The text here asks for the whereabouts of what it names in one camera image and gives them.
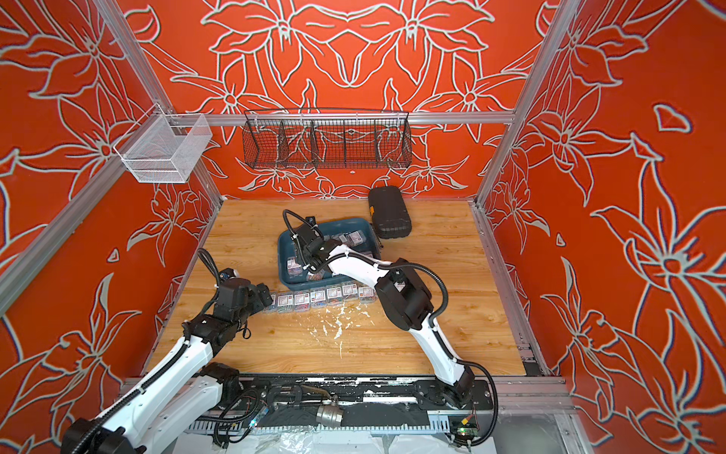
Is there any removed paper clip box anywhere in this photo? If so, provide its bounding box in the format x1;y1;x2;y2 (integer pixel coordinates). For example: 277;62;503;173
341;282;359;302
293;291;311;312
358;286;377;304
326;286;343;306
276;292;295;313
265;293;278;312
309;288;327;308

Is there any blue plastic storage tray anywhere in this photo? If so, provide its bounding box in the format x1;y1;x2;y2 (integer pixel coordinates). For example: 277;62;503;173
277;218;381;291

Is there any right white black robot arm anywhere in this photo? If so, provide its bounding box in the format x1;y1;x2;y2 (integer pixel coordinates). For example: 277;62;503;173
282;209;487;409

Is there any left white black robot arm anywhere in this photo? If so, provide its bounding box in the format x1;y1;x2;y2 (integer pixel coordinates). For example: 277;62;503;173
60;248;273;453

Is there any paper clip box back right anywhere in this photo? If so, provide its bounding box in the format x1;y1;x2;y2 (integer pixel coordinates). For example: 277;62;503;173
347;230;366;247

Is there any black tool case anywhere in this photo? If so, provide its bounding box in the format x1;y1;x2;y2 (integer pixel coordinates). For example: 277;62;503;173
368;187;412;239

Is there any black wire wall basket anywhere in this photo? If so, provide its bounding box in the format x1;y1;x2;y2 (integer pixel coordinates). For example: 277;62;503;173
242;108;413;170

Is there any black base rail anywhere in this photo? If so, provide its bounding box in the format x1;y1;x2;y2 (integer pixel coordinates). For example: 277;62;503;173
188;375;499;435

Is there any white wire wall basket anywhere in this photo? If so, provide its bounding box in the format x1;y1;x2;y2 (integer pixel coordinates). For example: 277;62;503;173
112;104;213;183

